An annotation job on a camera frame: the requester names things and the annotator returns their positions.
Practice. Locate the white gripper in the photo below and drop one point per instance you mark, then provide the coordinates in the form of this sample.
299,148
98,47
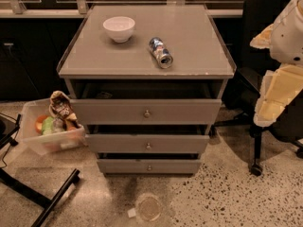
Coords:
290,37

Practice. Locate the grey drawer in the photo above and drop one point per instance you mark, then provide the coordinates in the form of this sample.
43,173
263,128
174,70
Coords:
146,111
153,166
146,143

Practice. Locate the grey drawer cabinet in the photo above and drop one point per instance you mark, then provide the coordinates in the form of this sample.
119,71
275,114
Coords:
96,67

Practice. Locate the grey top drawer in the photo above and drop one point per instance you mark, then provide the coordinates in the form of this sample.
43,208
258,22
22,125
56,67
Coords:
146,111

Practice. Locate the grey bottom drawer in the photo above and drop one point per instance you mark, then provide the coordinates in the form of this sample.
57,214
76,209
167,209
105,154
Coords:
153,166

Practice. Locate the black office chair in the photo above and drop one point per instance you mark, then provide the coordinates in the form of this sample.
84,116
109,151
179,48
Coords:
243,90

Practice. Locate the blue silver soda can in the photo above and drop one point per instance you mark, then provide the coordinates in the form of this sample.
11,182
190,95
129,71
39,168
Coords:
160,53

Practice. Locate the white ceramic bowl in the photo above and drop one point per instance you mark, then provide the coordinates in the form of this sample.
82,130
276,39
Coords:
120,28

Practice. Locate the small white paper scrap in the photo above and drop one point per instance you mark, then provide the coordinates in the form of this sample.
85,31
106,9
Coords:
131,213

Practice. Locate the brown chip bag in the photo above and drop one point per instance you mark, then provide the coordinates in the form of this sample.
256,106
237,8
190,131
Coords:
60,107

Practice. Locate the green apple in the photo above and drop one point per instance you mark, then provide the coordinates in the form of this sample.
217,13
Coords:
47,125

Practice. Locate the clear plastic bin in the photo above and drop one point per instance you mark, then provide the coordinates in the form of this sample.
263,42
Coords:
43,144

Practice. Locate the orange fruit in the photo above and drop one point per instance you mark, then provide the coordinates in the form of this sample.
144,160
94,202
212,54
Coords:
39,122

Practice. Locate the black metal stand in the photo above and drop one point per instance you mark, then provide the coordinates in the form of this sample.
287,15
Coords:
8,127

